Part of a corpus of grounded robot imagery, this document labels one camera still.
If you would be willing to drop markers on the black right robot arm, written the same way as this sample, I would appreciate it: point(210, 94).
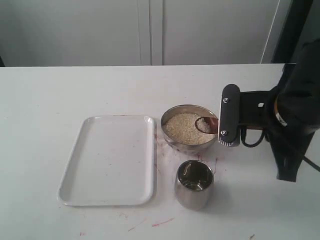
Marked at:
point(288, 115)

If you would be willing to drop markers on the white cabinet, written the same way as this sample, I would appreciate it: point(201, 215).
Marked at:
point(37, 33)

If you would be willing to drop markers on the brown wooden spoon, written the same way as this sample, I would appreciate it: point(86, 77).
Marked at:
point(207, 125)

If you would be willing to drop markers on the stainless steel cup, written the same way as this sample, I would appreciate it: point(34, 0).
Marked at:
point(193, 184)

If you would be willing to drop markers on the white rectangular plastic tray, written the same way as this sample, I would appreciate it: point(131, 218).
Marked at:
point(112, 163)

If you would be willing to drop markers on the steel bowl of rice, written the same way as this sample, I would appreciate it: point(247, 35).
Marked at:
point(178, 125)

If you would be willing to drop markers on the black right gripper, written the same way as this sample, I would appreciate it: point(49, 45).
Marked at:
point(254, 110)

